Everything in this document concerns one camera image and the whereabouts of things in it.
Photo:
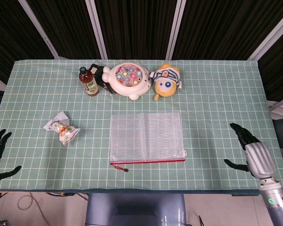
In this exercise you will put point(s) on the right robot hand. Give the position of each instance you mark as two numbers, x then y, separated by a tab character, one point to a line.
259	160

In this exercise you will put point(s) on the clear zip bag red seal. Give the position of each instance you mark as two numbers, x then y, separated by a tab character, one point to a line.
146	139

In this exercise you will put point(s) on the crumpled snack packet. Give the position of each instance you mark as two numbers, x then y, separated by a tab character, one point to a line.
63	130

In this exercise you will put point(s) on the green checked tablecloth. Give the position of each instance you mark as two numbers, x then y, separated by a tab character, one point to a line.
202	113

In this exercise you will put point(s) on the yellow plush toy striped hat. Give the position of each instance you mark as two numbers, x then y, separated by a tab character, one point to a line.
165	82

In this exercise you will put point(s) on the brown tea bottle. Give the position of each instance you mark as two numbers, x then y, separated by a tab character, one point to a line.
89	83

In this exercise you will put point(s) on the black curtain panel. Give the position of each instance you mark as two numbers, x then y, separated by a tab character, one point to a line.
136	28
68	28
4	35
221	28

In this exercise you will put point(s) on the dark blue table underlay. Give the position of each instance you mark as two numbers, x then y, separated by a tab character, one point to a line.
132	191

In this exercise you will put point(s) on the blue-grey robot torso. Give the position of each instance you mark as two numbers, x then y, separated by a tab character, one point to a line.
134	209

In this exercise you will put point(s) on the black item in plastic wrap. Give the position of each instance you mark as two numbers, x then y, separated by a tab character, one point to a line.
97	70

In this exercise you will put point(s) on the white fishing game toy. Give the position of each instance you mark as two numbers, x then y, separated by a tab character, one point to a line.
129	80

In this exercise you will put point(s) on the white partition post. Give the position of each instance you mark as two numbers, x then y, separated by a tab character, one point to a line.
271	35
96	28
175	28
37	28

